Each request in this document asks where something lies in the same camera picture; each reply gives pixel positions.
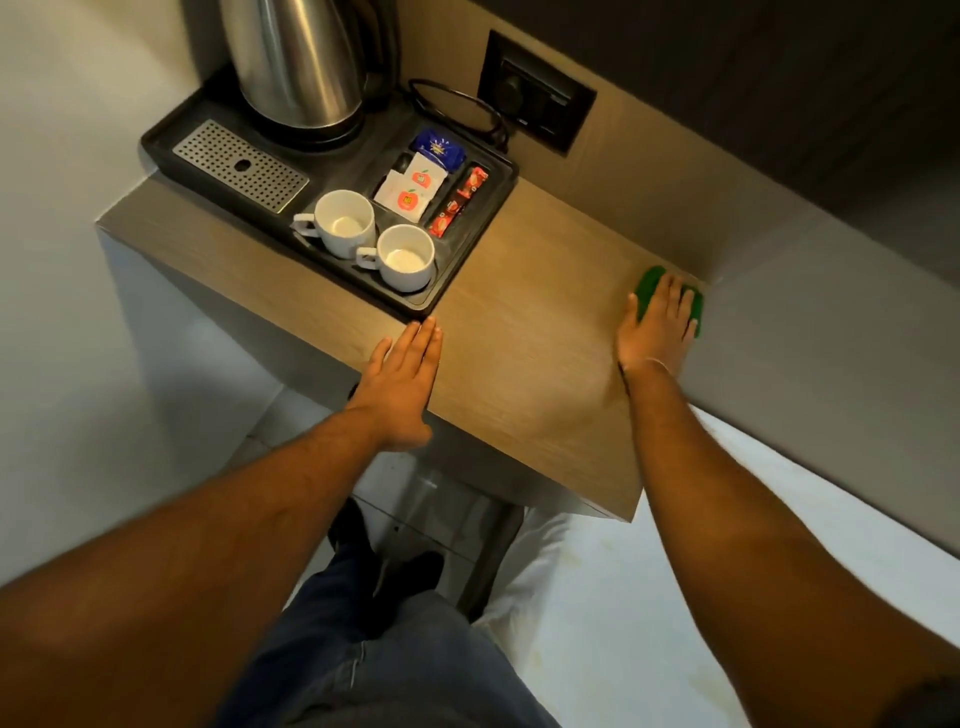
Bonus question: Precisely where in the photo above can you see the perforated metal drip grate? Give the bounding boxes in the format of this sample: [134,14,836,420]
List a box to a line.
[171,119,311,216]

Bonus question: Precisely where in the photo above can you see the black kettle base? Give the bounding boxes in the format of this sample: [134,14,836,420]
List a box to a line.
[241,111,370,153]

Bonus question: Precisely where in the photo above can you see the person's left hand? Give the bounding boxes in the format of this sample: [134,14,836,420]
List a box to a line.
[346,316,444,453]

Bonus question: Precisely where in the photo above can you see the stainless steel electric kettle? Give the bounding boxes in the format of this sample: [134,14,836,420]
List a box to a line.
[217,0,403,141]

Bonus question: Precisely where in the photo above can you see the green cleaning cloth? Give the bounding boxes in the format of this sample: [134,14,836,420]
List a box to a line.
[634,265,705,339]

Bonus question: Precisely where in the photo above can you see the white bed sheet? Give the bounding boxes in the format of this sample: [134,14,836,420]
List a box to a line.
[474,405,960,728]

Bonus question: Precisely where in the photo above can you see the white ceramic cup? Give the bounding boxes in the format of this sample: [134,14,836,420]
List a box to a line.
[291,189,377,261]
[354,223,438,294]

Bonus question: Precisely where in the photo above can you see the black shoe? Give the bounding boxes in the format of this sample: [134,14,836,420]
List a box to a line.
[327,498,378,560]
[372,550,447,610]

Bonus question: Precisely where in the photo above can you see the person's left forearm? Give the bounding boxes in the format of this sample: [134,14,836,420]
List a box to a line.
[0,408,393,728]

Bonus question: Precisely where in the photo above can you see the black wall socket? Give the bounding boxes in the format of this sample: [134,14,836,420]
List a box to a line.
[477,29,599,157]

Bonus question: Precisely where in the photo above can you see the blue sachet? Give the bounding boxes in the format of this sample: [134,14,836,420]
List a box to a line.
[409,128,468,174]

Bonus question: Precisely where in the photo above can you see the person's right forearm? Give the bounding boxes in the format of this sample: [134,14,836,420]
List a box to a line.
[621,363,960,728]

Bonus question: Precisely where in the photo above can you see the black plastic tray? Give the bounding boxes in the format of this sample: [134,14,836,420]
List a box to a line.
[140,71,521,321]

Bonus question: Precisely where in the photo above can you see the person's right hand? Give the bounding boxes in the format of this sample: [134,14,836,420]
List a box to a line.
[615,273,699,377]

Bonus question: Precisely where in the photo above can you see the person's blue jeans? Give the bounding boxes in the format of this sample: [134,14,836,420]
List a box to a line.
[213,546,561,728]

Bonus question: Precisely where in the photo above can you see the white tea bag packet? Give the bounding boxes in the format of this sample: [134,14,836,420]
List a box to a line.
[372,170,431,225]
[402,151,450,193]

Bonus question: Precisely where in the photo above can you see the black power cable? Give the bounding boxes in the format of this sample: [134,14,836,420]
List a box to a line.
[406,78,513,153]

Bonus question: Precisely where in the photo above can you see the grey bed headboard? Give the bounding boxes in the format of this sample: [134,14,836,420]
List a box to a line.
[678,202,960,560]

